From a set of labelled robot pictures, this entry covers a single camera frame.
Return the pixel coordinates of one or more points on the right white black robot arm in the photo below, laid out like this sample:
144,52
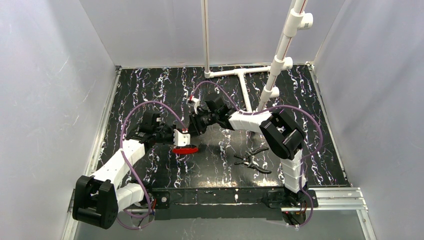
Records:
283,137

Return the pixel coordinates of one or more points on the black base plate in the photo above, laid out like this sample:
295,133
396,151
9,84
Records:
270,203

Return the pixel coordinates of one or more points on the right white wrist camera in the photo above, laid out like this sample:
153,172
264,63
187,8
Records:
194,103

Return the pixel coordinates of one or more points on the metal plate with red handle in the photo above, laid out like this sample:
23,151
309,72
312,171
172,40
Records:
185,150

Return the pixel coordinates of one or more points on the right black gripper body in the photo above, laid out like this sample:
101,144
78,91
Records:
193,122

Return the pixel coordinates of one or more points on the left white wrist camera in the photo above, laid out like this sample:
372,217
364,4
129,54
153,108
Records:
181,139

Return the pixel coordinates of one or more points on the black handled pliers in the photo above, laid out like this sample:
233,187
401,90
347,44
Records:
252,160

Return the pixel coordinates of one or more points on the aluminium front rail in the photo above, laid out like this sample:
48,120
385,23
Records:
342,214

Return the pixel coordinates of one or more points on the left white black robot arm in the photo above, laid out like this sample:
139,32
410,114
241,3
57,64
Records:
99,198

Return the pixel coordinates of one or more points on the aluminium left rail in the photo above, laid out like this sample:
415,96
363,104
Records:
102,128

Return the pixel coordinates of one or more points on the aluminium rail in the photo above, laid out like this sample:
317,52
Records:
342,214
102,128

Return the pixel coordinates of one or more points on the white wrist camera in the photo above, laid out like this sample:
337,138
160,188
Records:
194,103
181,139

